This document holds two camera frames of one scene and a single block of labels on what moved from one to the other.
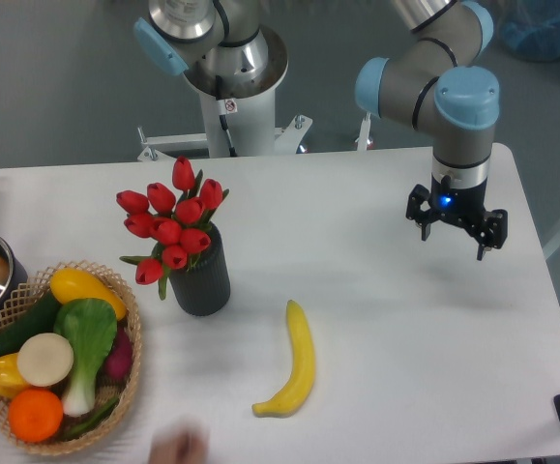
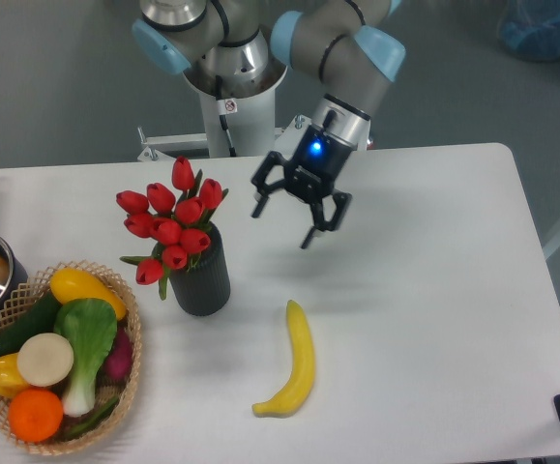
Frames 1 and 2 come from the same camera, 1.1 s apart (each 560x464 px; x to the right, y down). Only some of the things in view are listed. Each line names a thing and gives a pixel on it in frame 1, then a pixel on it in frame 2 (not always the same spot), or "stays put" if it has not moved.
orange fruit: [35, 416] stays put
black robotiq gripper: [461, 206] to [316, 164]
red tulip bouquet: [178, 223] stays put
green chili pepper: [100, 415] stays put
